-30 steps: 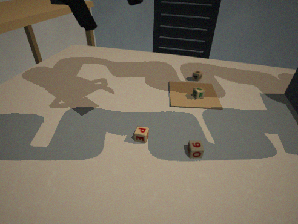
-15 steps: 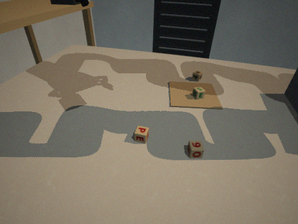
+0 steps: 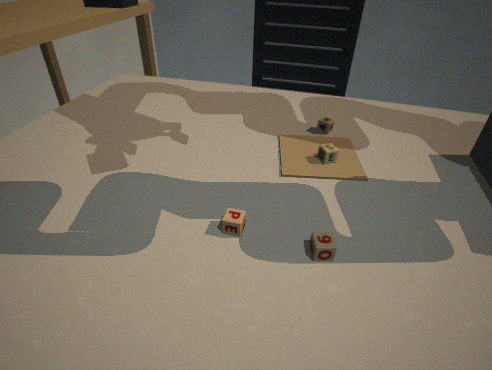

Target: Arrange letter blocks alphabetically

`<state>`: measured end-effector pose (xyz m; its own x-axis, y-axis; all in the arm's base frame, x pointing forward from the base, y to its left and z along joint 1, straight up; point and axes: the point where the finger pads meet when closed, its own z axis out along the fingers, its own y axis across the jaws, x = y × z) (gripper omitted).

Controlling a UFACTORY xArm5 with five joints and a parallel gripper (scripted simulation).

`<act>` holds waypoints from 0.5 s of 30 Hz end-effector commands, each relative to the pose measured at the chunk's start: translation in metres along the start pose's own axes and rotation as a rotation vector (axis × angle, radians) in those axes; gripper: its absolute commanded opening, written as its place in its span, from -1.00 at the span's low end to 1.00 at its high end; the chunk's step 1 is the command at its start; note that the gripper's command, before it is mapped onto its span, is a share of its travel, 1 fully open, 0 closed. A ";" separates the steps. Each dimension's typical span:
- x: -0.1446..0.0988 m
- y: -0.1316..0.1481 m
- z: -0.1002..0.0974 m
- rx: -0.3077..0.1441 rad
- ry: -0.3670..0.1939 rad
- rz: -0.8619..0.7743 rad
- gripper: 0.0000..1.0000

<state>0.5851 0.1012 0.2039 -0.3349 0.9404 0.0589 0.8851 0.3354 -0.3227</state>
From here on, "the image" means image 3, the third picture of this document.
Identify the tan flat mat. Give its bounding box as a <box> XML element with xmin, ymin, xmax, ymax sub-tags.
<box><xmin>279</xmin><ymin>134</ymin><xmax>368</xmax><ymax>181</ymax></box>

